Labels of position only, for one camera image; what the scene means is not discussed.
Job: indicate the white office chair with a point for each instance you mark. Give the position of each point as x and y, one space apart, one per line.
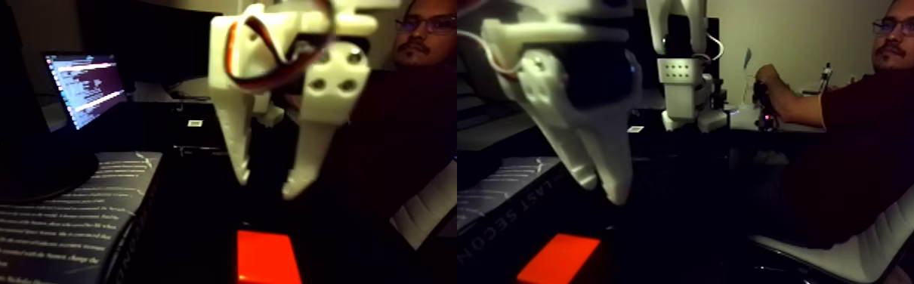
893 238

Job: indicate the dark book white text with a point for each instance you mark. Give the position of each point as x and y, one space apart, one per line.
29 230

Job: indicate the person's right hand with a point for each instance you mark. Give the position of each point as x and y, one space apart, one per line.
770 83

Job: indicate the black monitor round base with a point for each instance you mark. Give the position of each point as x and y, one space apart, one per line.
5 95

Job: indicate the person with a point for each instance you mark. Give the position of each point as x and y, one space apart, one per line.
877 135

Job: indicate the red cube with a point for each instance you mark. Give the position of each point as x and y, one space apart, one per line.
268 258

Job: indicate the dark leader arm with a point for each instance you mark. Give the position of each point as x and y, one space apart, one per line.
765 120

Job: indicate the small figurine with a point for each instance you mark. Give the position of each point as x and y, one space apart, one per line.
826 79

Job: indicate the black box white lettering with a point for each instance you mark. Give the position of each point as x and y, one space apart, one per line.
199 151

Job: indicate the open laptop lit screen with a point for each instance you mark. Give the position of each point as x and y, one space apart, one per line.
88 83

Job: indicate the small white label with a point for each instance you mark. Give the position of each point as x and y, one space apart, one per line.
194 123

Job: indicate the dark wide monitor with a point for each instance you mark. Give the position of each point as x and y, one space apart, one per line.
155 44

